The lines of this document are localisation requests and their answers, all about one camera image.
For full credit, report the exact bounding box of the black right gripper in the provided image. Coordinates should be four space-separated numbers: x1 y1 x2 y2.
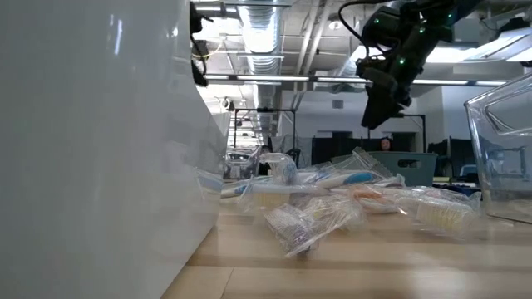
356 44 430 131

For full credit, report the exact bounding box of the wide clear plastic bin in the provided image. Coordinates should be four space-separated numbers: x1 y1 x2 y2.
464 71 532 226

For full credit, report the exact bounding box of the person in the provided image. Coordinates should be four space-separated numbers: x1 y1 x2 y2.
377 135 395 153

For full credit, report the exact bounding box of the teal plastic bin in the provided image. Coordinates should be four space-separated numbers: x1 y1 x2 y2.
331 150 439 188

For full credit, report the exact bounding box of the long ceiling light bar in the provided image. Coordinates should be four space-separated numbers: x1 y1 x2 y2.
203 73 508 87

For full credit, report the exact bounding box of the white plastic bin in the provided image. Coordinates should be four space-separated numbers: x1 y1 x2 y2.
0 0 229 299

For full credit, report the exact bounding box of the black station frame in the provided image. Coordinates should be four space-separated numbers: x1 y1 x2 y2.
398 112 426 154

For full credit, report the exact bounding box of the slim silver ventilation duct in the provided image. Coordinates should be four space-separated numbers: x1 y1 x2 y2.
332 41 375 80

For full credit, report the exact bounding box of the wide silver ventilation duct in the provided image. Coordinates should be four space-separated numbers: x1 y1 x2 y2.
236 0 288 134

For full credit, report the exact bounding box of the black ceiling cable reel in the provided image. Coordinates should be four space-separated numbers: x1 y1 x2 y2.
191 39 225 59

